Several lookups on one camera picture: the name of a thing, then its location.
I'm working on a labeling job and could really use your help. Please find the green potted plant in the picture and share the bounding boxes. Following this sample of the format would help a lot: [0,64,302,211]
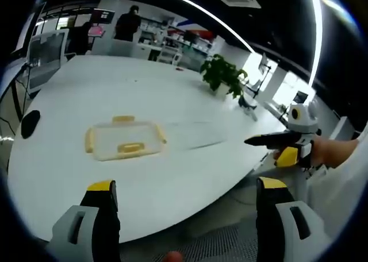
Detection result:
[200,53,250,99]

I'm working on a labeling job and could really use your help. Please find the long ceiling light strip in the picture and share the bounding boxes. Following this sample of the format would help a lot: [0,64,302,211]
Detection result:
[143,0,324,87]

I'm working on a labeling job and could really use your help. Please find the clear container with yellow buckles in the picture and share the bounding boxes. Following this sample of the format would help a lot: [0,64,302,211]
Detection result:
[84,115,168,162]

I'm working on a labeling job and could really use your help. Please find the black oval pad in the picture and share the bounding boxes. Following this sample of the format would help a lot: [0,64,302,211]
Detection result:
[21,109,41,140]

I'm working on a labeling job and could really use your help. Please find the person's left hand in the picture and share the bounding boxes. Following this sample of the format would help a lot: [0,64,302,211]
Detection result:
[166,251,185,262]

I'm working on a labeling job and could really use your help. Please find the person's right hand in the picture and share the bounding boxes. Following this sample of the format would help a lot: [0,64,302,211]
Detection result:
[311,137,360,169]

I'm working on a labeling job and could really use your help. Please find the white shelf unit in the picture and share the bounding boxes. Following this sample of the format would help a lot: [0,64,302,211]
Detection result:
[137,14,213,66]

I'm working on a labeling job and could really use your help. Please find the pink board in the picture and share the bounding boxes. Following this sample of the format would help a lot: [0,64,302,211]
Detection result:
[87,25,105,38]

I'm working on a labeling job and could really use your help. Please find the black wall screen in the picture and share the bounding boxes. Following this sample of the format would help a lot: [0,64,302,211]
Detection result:
[91,8,115,25]

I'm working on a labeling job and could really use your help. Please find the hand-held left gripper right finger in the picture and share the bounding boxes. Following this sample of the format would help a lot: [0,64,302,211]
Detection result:
[255,176,332,262]

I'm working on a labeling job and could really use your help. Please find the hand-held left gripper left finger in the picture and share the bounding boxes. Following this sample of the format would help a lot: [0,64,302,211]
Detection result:
[51,180,121,262]

